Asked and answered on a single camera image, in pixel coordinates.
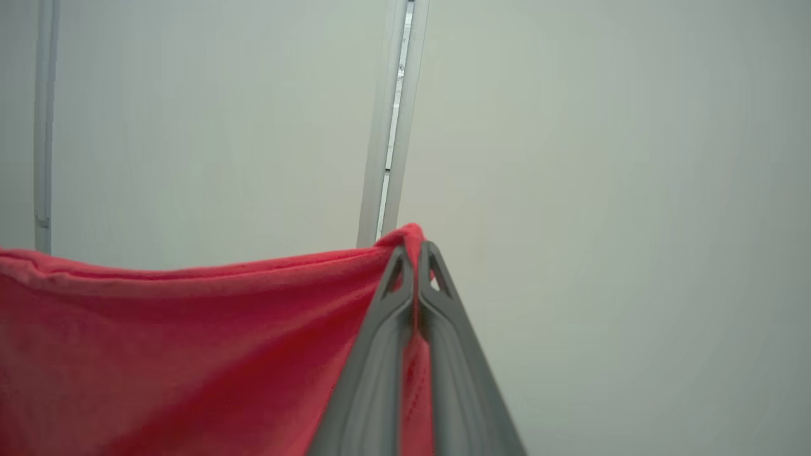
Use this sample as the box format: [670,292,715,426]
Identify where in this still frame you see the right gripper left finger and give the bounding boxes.
[307,245,416,456]

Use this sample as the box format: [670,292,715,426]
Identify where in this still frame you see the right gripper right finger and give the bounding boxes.
[417,241,528,456]

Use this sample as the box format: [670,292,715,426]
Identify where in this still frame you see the red and white t-shirt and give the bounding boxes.
[0,223,438,456]

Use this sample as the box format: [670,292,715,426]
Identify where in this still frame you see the grey metal partition post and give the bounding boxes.
[357,0,431,249]

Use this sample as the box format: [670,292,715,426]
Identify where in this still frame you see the thin pale wall strip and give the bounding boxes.
[33,0,62,255]

